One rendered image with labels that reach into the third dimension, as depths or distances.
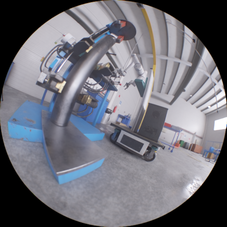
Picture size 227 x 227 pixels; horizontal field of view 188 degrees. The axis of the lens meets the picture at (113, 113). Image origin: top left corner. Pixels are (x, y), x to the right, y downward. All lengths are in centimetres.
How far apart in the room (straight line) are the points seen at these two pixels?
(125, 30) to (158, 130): 196
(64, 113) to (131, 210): 85
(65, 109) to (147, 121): 103
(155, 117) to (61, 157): 109
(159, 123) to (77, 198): 112
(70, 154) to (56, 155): 8
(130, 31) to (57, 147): 197
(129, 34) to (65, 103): 174
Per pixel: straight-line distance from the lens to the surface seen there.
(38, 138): 66
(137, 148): 101
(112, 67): 93
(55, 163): 35
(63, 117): 68
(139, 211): 54
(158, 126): 106
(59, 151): 41
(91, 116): 214
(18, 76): 293
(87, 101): 70
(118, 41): 165
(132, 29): 177
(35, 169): 51
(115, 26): 150
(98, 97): 212
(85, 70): 72
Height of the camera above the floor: 42
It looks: 3 degrees up
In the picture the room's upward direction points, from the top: 23 degrees clockwise
